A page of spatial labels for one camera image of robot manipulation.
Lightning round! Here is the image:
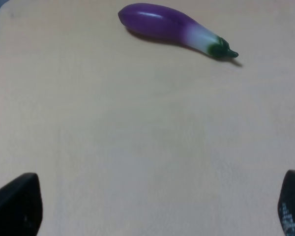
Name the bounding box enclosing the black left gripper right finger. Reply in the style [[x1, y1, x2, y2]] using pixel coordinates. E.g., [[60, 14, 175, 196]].
[[278, 170, 295, 236]]

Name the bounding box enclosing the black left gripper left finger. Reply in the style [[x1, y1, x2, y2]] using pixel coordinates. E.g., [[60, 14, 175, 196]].
[[0, 173, 43, 236]]

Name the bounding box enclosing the purple toy eggplant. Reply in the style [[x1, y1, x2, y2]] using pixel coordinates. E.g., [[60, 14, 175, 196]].
[[118, 3, 238, 59]]

